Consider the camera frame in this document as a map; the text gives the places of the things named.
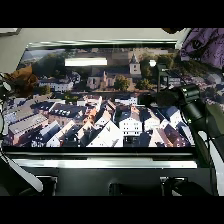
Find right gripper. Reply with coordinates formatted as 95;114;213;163
166;84;202;108

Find silver frame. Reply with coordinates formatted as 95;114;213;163
2;152;202;197

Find brown garment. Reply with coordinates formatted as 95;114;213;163
4;64;40;98

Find purple patterned garment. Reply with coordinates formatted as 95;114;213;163
179;28;224;71

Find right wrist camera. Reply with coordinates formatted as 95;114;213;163
155;62;172;93

